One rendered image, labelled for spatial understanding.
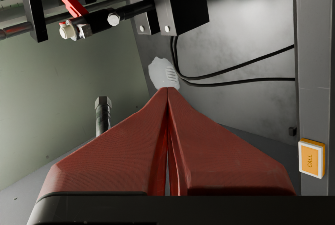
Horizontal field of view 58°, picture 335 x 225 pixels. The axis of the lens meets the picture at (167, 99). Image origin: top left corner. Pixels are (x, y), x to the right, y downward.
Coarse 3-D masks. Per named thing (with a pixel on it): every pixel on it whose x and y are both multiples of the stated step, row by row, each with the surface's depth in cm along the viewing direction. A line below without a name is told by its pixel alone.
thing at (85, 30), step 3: (87, 24) 37; (81, 27) 36; (84, 27) 36; (87, 27) 37; (81, 30) 36; (84, 30) 36; (87, 30) 37; (84, 33) 36; (87, 33) 37; (90, 33) 37; (84, 36) 37; (87, 36) 37
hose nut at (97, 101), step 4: (100, 96) 41; (104, 96) 41; (96, 100) 41; (100, 100) 40; (104, 100) 40; (108, 100) 41; (96, 104) 40; (100, 104) 40; (104, 104) 40; (108, 104) 40; (96, 108) 40
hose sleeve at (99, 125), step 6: (102, 108) 39; (108, 108) 40; (96, 114) 39; (102, 114) 38; (108, 114) 39; (96, 120) 38; (102, 120) 38; (108, 120) 38; (96, 126) 38; (102, 126) 37; (108, 126) 37; (96, 132) 37; (102, 132) 36
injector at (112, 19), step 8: (144, 0) 46; (152, 0) 47; (112, 8) 43; (120, 8) 44; (128, 8) 44; (136, 8) 45; (144, 8) 46; (152, 8) 47; (80, 16) 40; (88, 16) 40; (96, 16) 41; (104, 16) 41; (112, 16) 40; (120, 16) 43; (128, 16) 44; (72, 24) 39; (96, 24) 41; (104, 24) 41; (112, 24) 40; (96, 32) 42
